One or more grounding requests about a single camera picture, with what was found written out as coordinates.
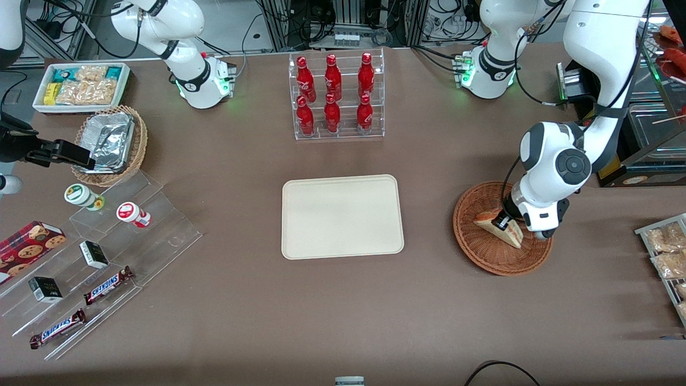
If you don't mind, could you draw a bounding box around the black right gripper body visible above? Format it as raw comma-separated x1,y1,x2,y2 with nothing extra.
0,112,39,162

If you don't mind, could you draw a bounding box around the triangular sandwich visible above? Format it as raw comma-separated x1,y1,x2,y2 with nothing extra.
474,210,524,249

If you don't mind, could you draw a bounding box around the brown round wicker basket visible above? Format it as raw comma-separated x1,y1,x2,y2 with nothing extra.
453,181,554,277

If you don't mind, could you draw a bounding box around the silver foil tray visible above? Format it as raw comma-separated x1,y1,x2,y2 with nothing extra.
79,112,136,175

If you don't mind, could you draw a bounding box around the light tan wicker basket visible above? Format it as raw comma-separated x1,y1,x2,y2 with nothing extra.
71,105,148,187

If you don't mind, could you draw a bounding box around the tray of wrapped snacks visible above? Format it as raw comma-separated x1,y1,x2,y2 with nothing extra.
635,213,686,329

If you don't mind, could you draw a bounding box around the beige plastic tray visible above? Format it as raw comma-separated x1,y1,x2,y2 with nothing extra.
281,174,405,261

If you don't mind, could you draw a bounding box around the green lid yogurt bottle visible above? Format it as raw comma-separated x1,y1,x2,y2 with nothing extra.
64,183,106,212

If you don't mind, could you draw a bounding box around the white plastic snack bin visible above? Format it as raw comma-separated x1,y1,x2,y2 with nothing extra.
32,62,131,115

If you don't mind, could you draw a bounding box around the clear rice cracker bag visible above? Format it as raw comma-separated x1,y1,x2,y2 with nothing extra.
56,79,117,106
74,65,108,83

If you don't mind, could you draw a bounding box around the red lid yogurt bottle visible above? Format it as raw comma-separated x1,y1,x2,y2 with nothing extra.
116,202,152,229

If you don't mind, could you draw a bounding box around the red cookie box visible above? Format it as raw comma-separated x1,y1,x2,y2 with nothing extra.
0,220,67,286

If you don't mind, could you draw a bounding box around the small black box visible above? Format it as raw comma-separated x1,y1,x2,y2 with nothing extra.
79,240,110,270
28,276,64,304

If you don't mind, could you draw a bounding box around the clear acrylic stepped display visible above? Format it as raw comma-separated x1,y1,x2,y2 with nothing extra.
0,170,203,361

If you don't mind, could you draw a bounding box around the snickers chocolate bar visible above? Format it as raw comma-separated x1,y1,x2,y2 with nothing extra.
29,308,87,350
83,266,135,306

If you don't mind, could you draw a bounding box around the red cola bottle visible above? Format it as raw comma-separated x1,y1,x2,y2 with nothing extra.
296,56,317,103
357,52,376,99
324,54,343,102
296,95,316,137
356,94,375,135
324,93,342,134

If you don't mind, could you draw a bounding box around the clear acrylic bottle rack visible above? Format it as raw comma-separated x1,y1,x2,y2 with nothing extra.
288,48,386,141

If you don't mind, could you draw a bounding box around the orange fried food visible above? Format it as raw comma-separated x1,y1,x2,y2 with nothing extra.
655,24,686,81

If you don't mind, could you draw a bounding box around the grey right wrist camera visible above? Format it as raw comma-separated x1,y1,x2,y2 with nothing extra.
0,174,24,197

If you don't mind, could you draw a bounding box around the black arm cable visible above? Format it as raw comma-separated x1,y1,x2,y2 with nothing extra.
502,21,569,207

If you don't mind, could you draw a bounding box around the black floor cable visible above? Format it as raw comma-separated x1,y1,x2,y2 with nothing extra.
464,361,542,386

